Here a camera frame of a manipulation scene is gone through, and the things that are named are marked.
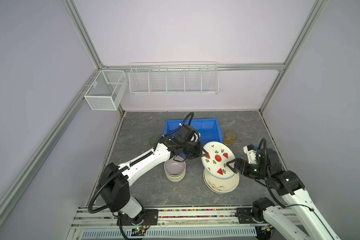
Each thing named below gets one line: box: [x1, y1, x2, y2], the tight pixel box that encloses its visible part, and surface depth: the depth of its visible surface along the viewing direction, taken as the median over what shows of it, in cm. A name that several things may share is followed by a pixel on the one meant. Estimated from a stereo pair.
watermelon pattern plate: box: [201, 141, 237, 179], surface depth 77 cm
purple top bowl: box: [164, 155, 186, 176], surface depth 82 cm
